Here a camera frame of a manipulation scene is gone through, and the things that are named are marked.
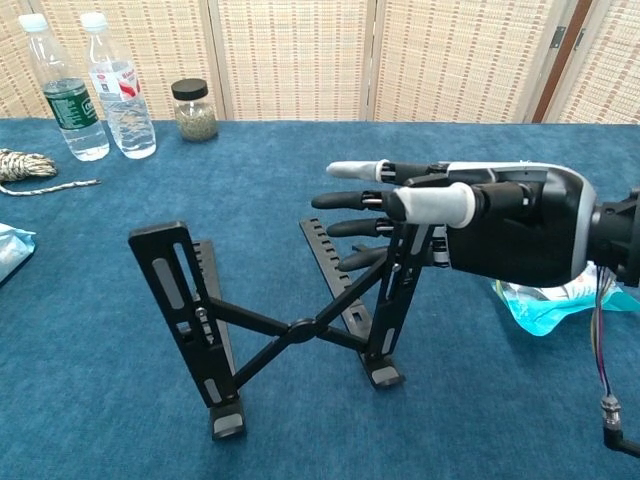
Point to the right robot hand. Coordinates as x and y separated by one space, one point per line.
510 240

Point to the black folding laptop stand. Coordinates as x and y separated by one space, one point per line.
300 331

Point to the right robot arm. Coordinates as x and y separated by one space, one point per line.
620 230

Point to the teal snack bag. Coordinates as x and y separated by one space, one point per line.
540 307

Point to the black screen hinge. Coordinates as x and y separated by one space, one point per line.
557 37

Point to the bamboo folding screen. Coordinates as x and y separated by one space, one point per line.
295 60

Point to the glass jar black lid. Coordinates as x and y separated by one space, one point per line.
195 115

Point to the red label water bottle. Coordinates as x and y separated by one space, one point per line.
127 115

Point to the green label water bottle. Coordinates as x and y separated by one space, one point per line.
75 110

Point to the light blue wet wipes pack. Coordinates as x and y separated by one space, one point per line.
12 250

